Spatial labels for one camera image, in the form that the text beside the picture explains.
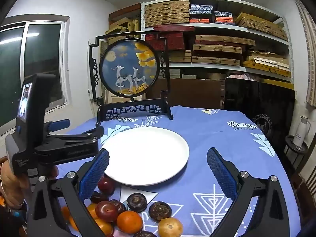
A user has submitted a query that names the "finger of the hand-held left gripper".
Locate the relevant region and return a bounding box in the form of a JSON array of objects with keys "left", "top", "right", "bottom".
[
  {"left": 35, "top": 126, "right": 104, "bottom": 165},
  {"left": 44, "top": 119, "right": 71, "bottom": 132}
]

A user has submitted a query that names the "wooden chair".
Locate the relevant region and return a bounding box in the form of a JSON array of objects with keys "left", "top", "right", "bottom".
[{"left": 291, "top": 163, "right": 316, "bottom": 228}]

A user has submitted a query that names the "stack of woven bamboo boxes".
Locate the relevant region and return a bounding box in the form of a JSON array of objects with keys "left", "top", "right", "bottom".
[
  {"left": 236, "top": 12, "right": 288, "bottom": 41},
  {"left": 191, "top": 35, "right": 256, "bottom": 66},
  {"left": 144, "top": 0, "right": 190, "bottom": 27}
]

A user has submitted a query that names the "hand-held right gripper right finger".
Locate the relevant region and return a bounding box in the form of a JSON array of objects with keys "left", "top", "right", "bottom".
[{"left": 207, "top": 147, "right": 290, "bottom": 237}]

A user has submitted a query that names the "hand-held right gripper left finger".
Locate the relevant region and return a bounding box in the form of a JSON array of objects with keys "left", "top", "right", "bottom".
[{"left": 26, "top": 149, "right": 110, "bottom": 237}]

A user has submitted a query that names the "blue printed tablecloth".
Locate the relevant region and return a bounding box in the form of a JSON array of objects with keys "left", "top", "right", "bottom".
[{"left": 53, "top": 105, "right": 288, "bottom": 237}]

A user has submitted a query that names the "stack of small tan boxes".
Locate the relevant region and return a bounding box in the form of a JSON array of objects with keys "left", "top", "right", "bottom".
[{"left": 169, "top": 51, "right": 192, "bottom": 63}]

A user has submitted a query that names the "white metal shelf rack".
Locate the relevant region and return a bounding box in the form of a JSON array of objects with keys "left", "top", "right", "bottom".
[{"left": 141, "top": 0, "right": 295, "bottom": 84}]

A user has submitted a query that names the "pile of brown boxes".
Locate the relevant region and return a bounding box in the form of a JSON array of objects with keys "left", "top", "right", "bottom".
[{"left": 105, "top": 7, "right": 142, "bottom": 45}]

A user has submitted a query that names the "stack of dark red boxes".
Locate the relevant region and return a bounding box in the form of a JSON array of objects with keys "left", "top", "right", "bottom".
[{"left": 145, "top": 25, "right": 195, "bottom": 52}]

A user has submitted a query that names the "window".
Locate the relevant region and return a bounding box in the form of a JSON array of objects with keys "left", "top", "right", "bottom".
[{"left": 0, "top": 16, "right": 71, "bottom": 135}]

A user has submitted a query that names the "pink cloth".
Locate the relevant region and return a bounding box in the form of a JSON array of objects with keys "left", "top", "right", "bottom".
[{"left": 228, "top": 71, "right": 257, "bottom": 81}]

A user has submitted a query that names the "person's patterned clothing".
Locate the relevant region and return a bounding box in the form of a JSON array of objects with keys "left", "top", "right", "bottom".
[{"left": 0, "top": 195, "right": 27, "bottom": 237}]

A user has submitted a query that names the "white round plate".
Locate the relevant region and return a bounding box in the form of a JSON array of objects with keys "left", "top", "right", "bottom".
[{"left": 98, "top": 128, "right": 190, "bottom": 186}]

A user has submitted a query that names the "brown board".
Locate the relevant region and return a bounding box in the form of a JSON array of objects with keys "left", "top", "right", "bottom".
[{"left": 148, "top": 78, "right": 226, "bottom": 109}]

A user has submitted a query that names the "small round stool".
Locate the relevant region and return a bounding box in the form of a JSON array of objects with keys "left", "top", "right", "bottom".
[{"left": 285, "top": 134, "right": 309, "bottom": 176}]

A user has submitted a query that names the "round deer picture black stand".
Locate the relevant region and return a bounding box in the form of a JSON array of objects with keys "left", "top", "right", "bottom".
[{"left": 88, "top": 31, "right": 174, "bottom": 129}]

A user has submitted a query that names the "black panel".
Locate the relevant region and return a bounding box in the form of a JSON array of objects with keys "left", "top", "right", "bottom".
[{"left": 223, "top": 77, "right": 296, "bottom": 158}]

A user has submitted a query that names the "dark water chestnut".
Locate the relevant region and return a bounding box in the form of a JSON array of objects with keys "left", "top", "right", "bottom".
[
  {"left": 133, "top": 230, "right": 157, "bottom": 237},
  {"left": 127, "top": 193, "right": 148, "bottom": 213},
  {"left": 110, "top": 199, "right": 127, "bottom": 215},
  {"left": 89, "top": 191, "right": 109, "bottom": 203}
]

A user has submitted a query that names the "yellow-brown tangerine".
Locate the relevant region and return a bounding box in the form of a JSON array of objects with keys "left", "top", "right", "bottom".
[{"left": 158, "top": 217, "right": 184, "bottom": 237}]

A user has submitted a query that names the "stack of yellow flat boxes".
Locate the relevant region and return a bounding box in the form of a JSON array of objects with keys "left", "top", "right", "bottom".
[{"left": 243, "top": 51, "right": 292, "bottom": 77}]

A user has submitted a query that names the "person's left hand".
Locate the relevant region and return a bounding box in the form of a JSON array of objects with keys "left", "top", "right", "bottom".
[{"left": 0, "top": 160, "right": 34, "bottom": 208}]

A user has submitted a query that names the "blue patterned box stack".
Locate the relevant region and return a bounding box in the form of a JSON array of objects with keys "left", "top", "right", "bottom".
[
  {"left": 214, "top": 11, "right": 234, "bottom": 24},
  {"left": 189, "top": 4, "right": 214, "bottom": 24}
]

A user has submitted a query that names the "white thermos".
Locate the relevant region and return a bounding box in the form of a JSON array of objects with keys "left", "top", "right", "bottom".
[{"left": 292, "top": 115, "right": 311, "bottom": 147}]

